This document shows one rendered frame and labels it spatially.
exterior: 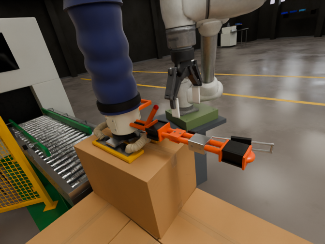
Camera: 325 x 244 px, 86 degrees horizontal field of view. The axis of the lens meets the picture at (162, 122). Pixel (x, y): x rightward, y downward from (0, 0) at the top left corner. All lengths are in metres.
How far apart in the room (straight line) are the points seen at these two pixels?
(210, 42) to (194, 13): 0.66
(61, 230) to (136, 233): 0.45
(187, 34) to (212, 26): 0.58
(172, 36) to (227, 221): 0.93
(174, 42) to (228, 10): 0.16
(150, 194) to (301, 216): 1.44
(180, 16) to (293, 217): 1.75
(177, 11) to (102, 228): 1.10
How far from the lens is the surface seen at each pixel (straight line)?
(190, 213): 1.12
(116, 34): 0.82
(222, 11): 0.58
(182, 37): 0.56
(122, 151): 0.91
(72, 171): 1.71
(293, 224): 1.89
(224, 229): 1.08
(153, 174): 0.77
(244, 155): 0.60
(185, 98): 1.45
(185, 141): 0.69
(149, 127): 0.80
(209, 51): 1.23
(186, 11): 0.55
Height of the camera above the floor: 1.46
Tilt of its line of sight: 26 degrees down
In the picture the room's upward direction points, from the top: 9 degrees counter-clockwise
